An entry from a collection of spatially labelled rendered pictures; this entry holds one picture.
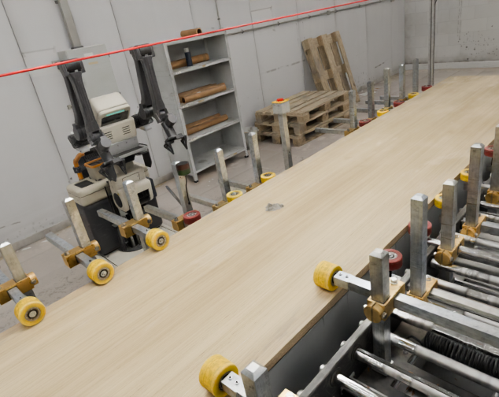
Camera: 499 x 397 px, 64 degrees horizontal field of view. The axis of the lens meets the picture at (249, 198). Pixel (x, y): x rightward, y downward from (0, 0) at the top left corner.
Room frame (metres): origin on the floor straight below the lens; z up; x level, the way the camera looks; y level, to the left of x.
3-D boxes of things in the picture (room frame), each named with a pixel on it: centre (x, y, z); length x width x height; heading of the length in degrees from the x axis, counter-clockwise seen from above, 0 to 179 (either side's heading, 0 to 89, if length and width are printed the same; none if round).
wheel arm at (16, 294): (1.27, 0.93, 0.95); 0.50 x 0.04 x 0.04; 42
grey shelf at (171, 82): (4.89, 0.40, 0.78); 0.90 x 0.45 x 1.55; 132
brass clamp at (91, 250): (1.41, 0.69, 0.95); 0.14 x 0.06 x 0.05; 132
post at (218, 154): (1.93, 0.11, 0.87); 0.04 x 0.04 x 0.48; 42
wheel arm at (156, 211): (1.82, 0.41, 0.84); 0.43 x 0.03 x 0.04; 42
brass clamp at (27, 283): (1.25, 0.88, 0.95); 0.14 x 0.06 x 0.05; 132
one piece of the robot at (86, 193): (2.77, 0.96, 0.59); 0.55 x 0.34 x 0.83; 130
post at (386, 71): (3.09, -1.19, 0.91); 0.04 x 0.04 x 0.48; 42
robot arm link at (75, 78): (2.21, 0.77, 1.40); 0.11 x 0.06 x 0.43; 130
